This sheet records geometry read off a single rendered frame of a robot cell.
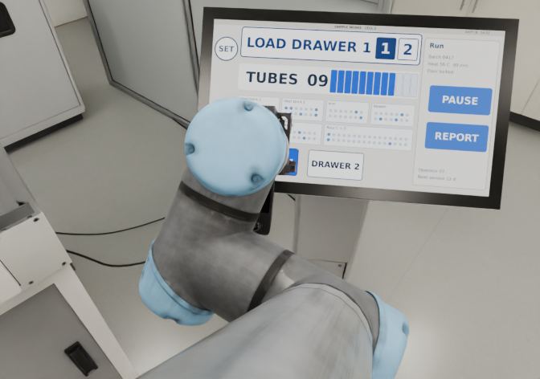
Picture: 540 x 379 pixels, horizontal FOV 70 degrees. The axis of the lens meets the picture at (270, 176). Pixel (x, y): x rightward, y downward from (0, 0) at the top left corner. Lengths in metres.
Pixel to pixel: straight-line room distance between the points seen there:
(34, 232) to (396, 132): 0.64
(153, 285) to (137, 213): 1.69
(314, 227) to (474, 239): 1.26
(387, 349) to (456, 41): 0.54
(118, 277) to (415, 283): 1.26
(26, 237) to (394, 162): 0.64
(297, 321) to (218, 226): 0.16
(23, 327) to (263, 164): 0.75
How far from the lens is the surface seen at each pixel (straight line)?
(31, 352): 1.02
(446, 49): 0.72
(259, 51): 0.68
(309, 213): 0.86
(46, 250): 0.81
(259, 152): 0.28
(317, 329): 0.16
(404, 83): 0.69
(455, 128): 0.70
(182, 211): 0.32
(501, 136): 0.73
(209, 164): 0.28
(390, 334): 0.30
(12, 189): 0.72
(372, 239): 1.87
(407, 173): 0.68
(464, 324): 1.76
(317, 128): 0.66
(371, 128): 0.67
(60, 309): 0.96
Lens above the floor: 1.43
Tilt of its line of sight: 43 degrees down
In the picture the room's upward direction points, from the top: straight up
